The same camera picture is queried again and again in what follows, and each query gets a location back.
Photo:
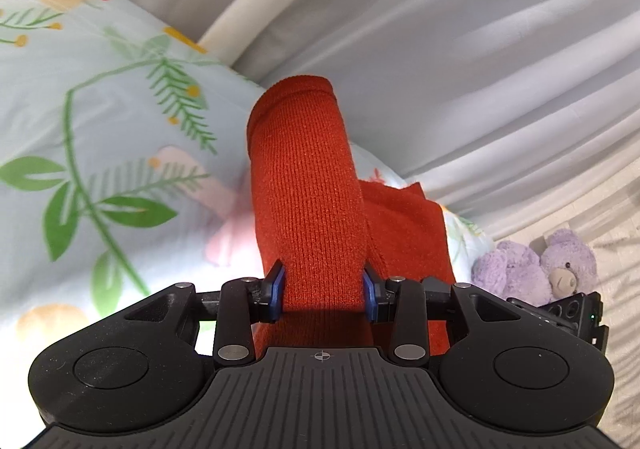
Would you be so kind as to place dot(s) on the floral bed sheet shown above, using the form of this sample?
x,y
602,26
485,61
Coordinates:
x,y
100,129

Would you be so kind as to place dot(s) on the red knit sweater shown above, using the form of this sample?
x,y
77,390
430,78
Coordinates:
x,y
310,189

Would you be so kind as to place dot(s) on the white curtain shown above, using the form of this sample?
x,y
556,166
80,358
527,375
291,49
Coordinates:
x,y
450,54

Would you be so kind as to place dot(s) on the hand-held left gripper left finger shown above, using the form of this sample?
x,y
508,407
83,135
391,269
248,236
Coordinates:
x,y
278,290

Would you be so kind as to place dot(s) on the purple teddy bear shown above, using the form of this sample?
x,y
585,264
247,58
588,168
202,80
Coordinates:
x,y
515,269

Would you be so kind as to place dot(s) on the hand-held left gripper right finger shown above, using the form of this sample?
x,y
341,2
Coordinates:
x,y
370,293

